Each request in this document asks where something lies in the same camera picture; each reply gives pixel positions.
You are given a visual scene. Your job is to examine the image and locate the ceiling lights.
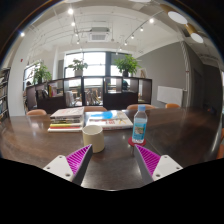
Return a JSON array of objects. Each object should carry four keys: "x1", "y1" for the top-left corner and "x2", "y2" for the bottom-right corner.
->
[{"x1": 19, "y1": 0, "x2": 204, "y2": 56}]

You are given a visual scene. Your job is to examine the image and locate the white wall radiator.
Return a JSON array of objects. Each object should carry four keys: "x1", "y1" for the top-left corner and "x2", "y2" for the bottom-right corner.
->
[{"x1": 156, "y1": 85, "x2": 184, "y2": 107}]

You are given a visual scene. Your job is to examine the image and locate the low dark shelf unit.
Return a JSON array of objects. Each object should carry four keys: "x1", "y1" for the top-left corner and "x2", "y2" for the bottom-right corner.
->
[{"x1": 25, "y1": 75, "x2": 153, "y2": 114}]

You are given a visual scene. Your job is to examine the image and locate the tall dark bookshelf unit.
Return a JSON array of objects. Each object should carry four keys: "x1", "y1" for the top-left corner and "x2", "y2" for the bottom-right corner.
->
[{"x1": 0, "y1": 67, "x2": 11, "y2": 121}]

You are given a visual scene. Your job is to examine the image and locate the ceiling air conditioner unit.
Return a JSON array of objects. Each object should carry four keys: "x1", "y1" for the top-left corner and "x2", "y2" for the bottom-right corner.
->
[{"x1": 88, "y1": 27, "x2": 112, "y2": 43}]

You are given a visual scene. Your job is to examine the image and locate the person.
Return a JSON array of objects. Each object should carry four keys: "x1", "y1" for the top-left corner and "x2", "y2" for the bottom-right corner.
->
[{"x1": 121, "y1": 79, "x2": 130, "y2": 92}]

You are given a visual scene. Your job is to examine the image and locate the clear water bottle blue cap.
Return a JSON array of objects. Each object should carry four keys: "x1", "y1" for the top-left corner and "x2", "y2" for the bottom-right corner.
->
[{"x1": 131, "y1": 104, "x2": 148, "y2": 145}]

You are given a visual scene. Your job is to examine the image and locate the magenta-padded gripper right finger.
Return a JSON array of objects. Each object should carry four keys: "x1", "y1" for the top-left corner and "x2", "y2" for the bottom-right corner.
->
[{"x1": 134, "y1": 144, "x2": 184, "y2": 185}]

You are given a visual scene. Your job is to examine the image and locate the potted green plant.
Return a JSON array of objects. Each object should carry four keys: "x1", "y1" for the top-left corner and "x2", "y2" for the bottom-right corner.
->
[
  {"x1": 68, "y1": 58, "x2": 88, "y2": 78},
  {"x1": 32, "y1": 63, "x2": 53, "y2": 84},
  {"x1": 114, "y1": 54, "x2": 141, "y2": 78}
]

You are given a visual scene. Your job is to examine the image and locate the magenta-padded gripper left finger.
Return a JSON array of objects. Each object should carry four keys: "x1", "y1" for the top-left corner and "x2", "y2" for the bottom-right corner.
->
[{"x1": 43, "y1": 144, "x2": 94, "y2": 186}]

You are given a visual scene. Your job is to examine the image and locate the cream ceramic cup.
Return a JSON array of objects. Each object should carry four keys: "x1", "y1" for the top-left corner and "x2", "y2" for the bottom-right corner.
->
[{"x1": 81, "y1": 124, "x2": 106, "y2": 154}]

